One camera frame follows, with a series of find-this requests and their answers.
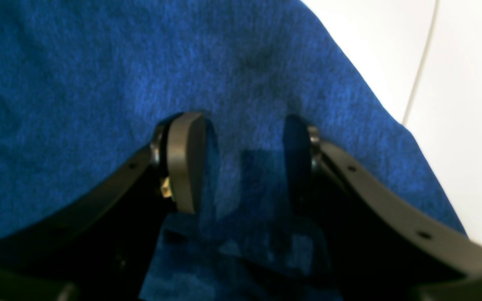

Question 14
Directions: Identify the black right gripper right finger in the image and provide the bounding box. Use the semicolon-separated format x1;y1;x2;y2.
283;115;482;301

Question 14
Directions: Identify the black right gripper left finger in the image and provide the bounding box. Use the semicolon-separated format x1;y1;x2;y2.
0;112;206;301

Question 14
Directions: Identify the dark blue t-shirt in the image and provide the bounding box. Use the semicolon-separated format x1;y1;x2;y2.
0;0;465;301

